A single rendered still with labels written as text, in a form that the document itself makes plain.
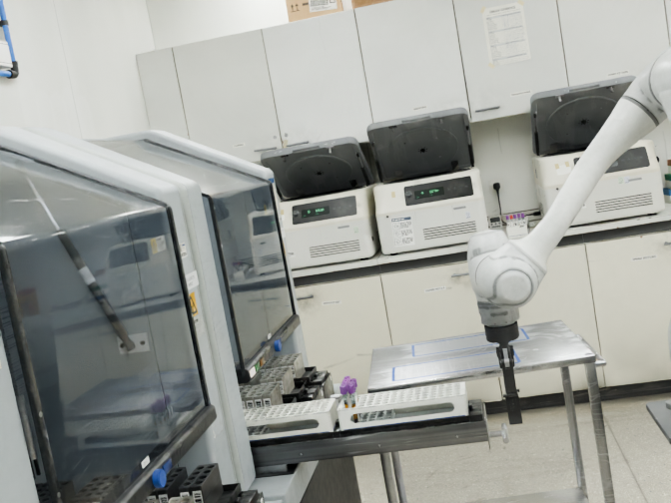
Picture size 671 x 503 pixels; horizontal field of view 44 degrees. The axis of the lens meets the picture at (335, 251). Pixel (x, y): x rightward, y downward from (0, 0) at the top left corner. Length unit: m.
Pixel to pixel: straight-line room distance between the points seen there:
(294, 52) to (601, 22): 1.59
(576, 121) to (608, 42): 0.42
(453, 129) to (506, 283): 2.82
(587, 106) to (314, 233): 1.55
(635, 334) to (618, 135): 2.54
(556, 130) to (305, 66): 1.38
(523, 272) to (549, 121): 2.88
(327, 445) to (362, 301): 2.37
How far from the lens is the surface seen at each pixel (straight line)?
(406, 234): 4.19
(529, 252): 1.70
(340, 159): 4.45
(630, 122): 1.90
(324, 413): 1.94
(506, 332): 1.88
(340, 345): 4.33
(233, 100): 4.62
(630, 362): 4.38
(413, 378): 2.24
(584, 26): 4.51
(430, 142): 4.48
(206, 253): 1.83
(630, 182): 4.24
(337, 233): 4.23
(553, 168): 4.23
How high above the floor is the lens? 1.43
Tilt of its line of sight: 6 degrees down
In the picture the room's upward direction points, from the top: 10 degrees counter-clockwise
